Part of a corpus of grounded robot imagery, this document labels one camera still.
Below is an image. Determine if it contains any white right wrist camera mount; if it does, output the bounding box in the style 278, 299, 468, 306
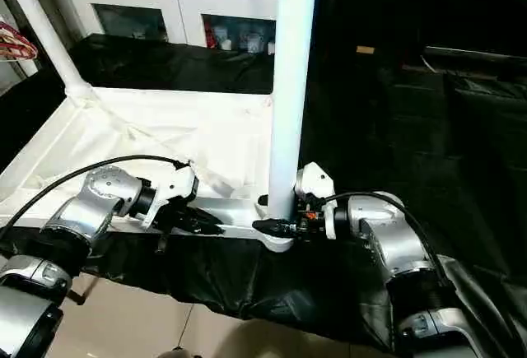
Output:
294, 161, 337, 240

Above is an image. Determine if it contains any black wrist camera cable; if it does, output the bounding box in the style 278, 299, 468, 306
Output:
0, 155, 193, 238
315, 191, 527, 358

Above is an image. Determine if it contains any black metal bar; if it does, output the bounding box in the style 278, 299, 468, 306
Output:
423, 45, 527, 65

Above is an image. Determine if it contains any grey curtain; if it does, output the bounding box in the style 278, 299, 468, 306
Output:
0, 0, 90, 83

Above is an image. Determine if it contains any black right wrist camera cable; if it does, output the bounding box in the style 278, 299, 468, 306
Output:
315, 191, 527, 358

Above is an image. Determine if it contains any black left wrist camera cable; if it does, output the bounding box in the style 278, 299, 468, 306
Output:
0, 155, 193, 238

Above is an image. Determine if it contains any white plastic table top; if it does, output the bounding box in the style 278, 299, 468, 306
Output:
0, 85, 296, 254

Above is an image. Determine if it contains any black mat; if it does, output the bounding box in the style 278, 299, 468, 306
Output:
0, 32, 527, 355

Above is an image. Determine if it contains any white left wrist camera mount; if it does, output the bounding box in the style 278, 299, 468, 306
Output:
141, 162, 201, 230

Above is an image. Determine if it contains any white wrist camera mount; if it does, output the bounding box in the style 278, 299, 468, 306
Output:
294, 161, 337, 240
141, 162, 201, 230

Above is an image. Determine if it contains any black folding frame bar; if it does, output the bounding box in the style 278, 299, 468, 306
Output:
68, 278, 99, 306

